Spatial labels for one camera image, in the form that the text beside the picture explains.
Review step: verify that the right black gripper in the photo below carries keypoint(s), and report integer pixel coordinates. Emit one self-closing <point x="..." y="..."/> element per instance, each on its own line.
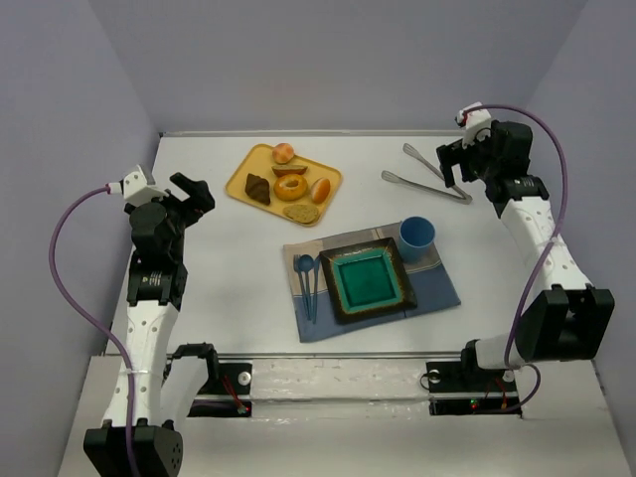
<point x="455" y="155"/>

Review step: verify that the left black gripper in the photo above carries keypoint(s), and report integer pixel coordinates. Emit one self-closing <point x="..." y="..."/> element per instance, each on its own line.
<point x="187" y="203"/>

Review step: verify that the metal tongs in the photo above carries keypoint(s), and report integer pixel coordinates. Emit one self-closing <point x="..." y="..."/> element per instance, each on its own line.
<point x="456" y="194"/>

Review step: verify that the glazed oval bun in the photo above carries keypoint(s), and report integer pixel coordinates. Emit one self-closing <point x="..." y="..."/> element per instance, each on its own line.
<point x="320" y="191"/>

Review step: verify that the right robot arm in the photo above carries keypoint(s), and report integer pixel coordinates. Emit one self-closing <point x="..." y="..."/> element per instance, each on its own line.
<point x="562" y="315"/>

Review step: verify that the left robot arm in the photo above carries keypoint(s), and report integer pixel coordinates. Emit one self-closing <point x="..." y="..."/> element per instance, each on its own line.
<point x="140" y="431"/>

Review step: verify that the halved brown bread wedge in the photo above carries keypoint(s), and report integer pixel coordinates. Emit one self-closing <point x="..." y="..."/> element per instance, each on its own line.
<point x="281" y="170"/>

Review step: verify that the round pink bread roll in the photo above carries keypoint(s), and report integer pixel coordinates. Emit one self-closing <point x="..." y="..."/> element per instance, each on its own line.
<point x="282" y="153"/>

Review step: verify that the seeded bread slice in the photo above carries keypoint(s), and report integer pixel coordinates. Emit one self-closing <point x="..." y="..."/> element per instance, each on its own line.
<point x="302" y="214"/>

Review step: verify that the chocolate croissant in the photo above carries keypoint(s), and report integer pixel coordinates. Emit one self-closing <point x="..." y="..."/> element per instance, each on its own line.
<point x="257" y="189"/>

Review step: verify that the blue plastic cup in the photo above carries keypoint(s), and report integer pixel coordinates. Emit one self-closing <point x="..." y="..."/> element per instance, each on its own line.
<point x="415" y="236"/>

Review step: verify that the orange bagel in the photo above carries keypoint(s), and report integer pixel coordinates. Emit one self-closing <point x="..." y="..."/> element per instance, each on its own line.
<point x="290" y="187"/>

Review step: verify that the yellow tray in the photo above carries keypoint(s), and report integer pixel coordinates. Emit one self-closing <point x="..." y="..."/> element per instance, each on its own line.
<point x="258" y="161"/>

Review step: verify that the blue beige placemat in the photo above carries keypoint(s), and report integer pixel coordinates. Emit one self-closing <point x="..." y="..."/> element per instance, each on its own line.
<point x="431" y="283"/>

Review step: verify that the blue plastic fork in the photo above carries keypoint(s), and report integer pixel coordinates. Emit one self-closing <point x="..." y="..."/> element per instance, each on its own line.
<point x="300" y="280"/>

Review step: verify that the blue plastic spoon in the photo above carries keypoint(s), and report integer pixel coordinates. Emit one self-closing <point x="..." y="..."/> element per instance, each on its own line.
<point x="306" y="266"/>

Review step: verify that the blue plastic knife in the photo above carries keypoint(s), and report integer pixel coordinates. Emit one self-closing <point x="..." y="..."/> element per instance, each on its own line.
<point x="316" y="269"/>

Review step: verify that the black green square plate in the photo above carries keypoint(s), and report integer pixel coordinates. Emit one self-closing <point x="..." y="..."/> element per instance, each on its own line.
<point x="366" y="280"/>

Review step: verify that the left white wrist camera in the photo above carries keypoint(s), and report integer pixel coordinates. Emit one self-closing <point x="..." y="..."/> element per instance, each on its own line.
<point x="139" y="187"/>

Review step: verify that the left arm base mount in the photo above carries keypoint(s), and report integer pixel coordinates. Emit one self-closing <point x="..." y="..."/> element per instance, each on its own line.
<point x="218" y="382"/>

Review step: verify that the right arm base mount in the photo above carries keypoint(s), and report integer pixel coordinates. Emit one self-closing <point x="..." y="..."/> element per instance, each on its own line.
<point x="460" y="387"/>

